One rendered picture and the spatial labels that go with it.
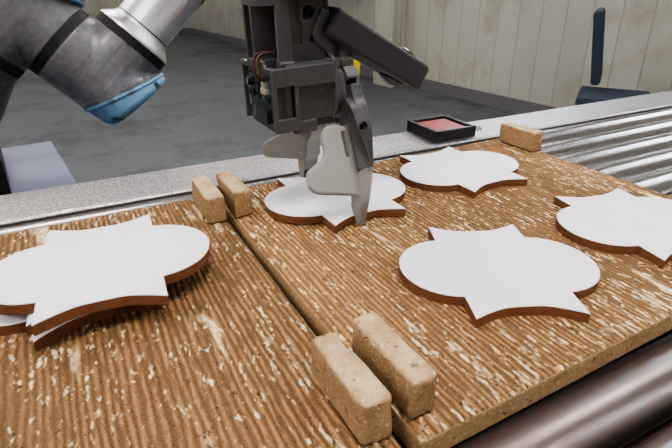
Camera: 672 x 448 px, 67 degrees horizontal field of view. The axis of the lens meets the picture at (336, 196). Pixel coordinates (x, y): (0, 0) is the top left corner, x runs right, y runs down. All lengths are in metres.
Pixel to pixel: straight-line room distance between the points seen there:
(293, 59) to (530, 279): 0.25
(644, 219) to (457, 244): 0.18
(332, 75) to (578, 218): 0.25
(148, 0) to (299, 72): 0.45
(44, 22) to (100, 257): 0.48
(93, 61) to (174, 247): 0.47
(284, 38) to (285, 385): 0.26
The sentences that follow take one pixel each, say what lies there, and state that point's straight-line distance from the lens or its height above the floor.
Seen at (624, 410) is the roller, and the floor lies 0.91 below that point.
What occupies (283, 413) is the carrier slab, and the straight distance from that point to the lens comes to 0.29.
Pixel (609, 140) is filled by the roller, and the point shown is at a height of 0.91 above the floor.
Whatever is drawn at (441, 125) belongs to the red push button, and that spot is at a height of 0.93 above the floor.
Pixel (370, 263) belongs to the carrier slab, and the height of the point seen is 0.94.
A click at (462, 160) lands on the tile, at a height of 0.94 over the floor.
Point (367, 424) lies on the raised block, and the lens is 0.26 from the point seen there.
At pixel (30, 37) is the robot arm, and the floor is 1.07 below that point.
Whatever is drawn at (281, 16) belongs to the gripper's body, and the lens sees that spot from 0.42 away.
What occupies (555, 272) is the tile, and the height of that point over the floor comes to 0.94.
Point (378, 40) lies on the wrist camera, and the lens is 0.46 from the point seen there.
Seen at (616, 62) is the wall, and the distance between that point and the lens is 4.46.
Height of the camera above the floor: 1.14
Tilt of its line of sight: 24 degrees down
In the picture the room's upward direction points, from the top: straight up
